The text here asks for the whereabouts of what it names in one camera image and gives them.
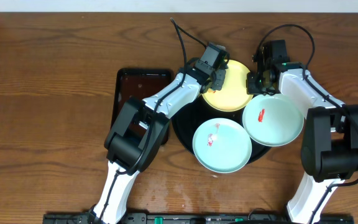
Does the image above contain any yellow plate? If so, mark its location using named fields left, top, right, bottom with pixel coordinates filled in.
left=202, top=60, right=253, bottom=112

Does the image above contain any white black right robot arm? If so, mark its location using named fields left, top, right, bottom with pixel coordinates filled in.
left=247, top=61, right=358, bottom=223

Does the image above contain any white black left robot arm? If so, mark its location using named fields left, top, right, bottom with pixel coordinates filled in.
left=89, top=58, right=228, bottom=223

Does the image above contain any black round tray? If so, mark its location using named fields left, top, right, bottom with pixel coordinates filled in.
left=170, top=70, right=273, bottom=165

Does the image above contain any black rectangular tray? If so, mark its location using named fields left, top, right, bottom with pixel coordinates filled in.
left=109, top=67, right=173, bottom=146

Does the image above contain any light green plate right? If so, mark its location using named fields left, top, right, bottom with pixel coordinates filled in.
left=242, top=94, right=304, bottom=147

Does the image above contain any light blue plate front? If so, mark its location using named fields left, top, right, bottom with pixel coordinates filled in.
left=192, top=118, right=252, bottom=174

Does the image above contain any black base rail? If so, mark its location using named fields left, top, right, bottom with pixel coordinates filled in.
left=42, top=212, right=356, bottom=224

